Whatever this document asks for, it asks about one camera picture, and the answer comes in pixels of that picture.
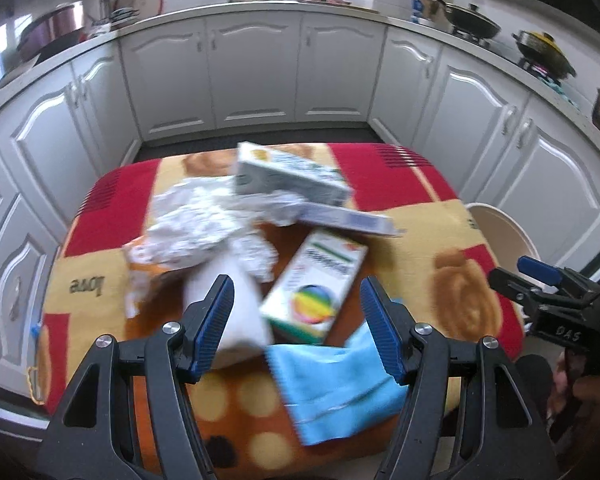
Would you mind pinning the steel pot on left counter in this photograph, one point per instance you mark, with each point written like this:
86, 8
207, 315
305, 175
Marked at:
50, 27

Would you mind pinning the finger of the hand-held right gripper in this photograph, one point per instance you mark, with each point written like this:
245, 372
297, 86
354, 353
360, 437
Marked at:
505, 282
540, 267

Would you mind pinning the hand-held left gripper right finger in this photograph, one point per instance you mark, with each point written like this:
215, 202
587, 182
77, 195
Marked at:
382, 330

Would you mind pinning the blue face mask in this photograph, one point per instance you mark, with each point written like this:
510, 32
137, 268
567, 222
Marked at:
330, 385

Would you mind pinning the grey white carton box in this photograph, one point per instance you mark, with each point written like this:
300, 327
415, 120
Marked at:
280, 170

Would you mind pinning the white green plastic packet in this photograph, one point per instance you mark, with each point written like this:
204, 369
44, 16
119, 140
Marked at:
245, 320

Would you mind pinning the black wok with lid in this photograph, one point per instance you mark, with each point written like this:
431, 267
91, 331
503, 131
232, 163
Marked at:
472, 20

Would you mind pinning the white blue box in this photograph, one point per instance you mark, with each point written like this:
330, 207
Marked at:
350, 220

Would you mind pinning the white kitchen cabinet row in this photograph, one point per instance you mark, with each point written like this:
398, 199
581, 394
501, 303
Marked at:
260, 70

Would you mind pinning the white plastic wrap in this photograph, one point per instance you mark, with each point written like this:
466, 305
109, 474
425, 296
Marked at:
195, 220

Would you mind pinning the person's right hand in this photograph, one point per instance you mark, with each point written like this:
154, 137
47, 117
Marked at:
592, 392

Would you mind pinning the teal cloth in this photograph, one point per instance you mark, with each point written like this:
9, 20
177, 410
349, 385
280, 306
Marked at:
562, 90

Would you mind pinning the rainbow print box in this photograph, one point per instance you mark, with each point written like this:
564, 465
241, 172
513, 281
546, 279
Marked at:
320, 280

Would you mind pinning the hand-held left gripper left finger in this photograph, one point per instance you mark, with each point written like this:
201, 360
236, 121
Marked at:
212, 320

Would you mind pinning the yellow lidded pot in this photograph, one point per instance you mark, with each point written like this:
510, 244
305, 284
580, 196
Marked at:
545, 50

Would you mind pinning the beige waste bin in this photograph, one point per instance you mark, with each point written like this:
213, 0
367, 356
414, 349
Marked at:
500, 235

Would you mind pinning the red orange printed blanket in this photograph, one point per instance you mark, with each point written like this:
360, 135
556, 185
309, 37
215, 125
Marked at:
430, 185

